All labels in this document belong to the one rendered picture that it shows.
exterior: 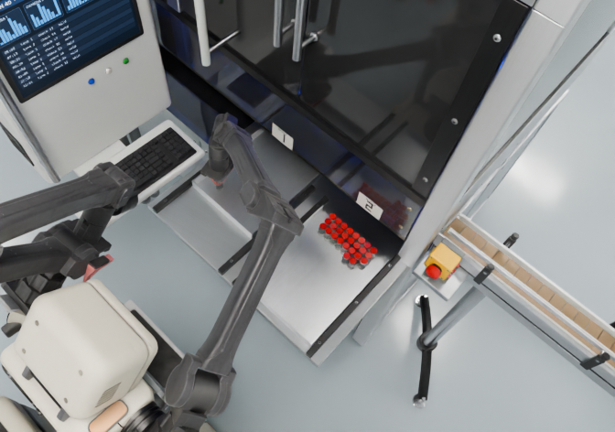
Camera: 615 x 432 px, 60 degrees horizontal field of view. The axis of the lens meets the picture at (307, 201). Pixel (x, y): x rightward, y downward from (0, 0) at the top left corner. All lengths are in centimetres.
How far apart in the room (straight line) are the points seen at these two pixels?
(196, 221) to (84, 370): 74
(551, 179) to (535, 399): 117
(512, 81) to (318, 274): 83
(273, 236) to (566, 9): 61
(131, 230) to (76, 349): 169
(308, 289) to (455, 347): 114
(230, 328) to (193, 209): 68
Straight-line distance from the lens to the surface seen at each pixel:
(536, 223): 297
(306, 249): 159
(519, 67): 98
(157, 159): 184
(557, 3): 90
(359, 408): 239
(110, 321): 107
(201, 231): 163
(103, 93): 176
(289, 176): 171
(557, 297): 170
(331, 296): 155
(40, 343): 108
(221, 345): 106
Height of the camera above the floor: 233
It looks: 60 degrees down
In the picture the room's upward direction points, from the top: 9 degrees clockwise
